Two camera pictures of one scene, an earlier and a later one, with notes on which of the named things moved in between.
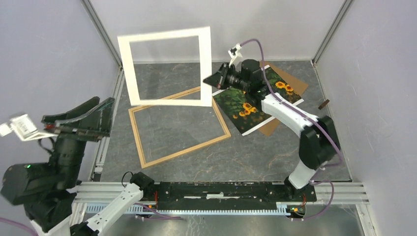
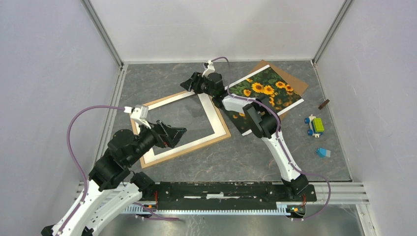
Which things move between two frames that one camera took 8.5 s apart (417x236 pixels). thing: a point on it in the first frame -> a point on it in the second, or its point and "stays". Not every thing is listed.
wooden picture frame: [214, 109] stays
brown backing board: [298, 84] stays
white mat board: [203, 34] -> [216, 120]
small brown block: [323, 104] stays
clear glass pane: [166, 130] stays
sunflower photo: [244, 107] stays
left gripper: [95, 123] -> [162, 132]
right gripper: [216, 79] -> [193, 83]
